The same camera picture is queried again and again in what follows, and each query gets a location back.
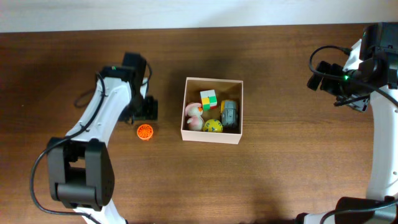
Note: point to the multicoloured puzzle cube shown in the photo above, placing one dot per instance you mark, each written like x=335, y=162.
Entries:
x=208, y=99

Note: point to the white cardboard box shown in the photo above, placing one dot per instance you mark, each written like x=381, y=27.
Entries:
x=225, y=90

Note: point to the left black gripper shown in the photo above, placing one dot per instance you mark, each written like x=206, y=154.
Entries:
x=152, y=114

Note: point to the grey and yellow toy truck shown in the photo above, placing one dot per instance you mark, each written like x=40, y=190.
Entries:
x=229, y=114

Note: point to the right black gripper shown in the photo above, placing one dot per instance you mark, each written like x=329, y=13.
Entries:
x=331, y=69

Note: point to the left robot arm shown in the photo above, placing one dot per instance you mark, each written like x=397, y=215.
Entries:
x=80, y=173

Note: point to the orange ribbed plastic ball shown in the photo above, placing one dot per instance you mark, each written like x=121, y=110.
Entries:
x=145, y=132

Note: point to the pink and white duck toy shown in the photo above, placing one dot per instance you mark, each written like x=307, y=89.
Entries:
x=193, y=113

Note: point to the yellow ball with blue letters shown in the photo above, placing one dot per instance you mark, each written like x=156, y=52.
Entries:
x=213, y=126

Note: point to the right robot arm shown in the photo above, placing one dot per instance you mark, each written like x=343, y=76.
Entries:
x=367, y=80

